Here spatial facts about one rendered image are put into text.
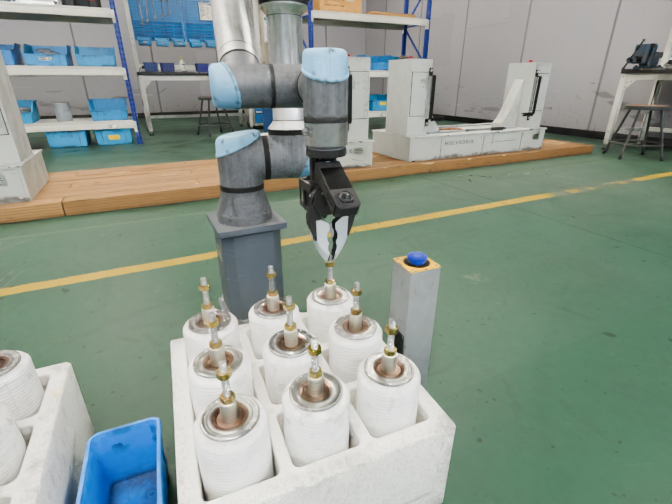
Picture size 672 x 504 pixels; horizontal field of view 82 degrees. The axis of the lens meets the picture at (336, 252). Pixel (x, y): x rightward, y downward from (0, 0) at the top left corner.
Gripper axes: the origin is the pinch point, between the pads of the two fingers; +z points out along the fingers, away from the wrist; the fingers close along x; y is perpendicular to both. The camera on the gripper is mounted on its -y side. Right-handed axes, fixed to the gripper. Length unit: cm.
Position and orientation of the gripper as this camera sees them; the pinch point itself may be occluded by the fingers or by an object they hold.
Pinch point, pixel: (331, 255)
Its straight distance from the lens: 74.0
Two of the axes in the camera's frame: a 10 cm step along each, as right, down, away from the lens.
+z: 0.0, 9.1, 4.1
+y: -4.2, -3.7, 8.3
